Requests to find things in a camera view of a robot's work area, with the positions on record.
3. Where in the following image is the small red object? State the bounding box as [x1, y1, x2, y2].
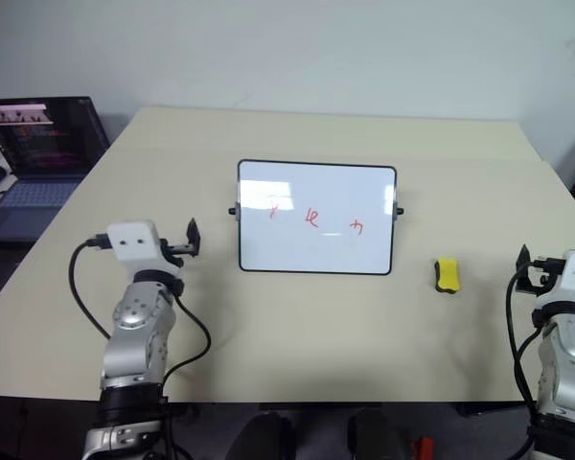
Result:
[410, 436, 435, 460]

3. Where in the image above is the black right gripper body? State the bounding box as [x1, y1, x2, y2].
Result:
[525, 257, 565, 294]

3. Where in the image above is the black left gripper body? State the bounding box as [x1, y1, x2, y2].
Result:
[158, 238, 196, 268]

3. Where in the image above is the yellow and black eraser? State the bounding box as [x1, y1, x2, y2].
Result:
[430, 257, 463, 294]

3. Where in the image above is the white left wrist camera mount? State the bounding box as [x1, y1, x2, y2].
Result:
[105, 219, 184, 280]

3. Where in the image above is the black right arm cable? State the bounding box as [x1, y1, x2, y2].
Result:
[504, 273, 548, 460]

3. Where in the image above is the open blue laptop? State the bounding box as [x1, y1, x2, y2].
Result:
[0, 95, 112, 244]

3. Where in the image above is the small black-framed whiteboard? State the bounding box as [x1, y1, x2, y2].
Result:
[227, 158, 406, 278]

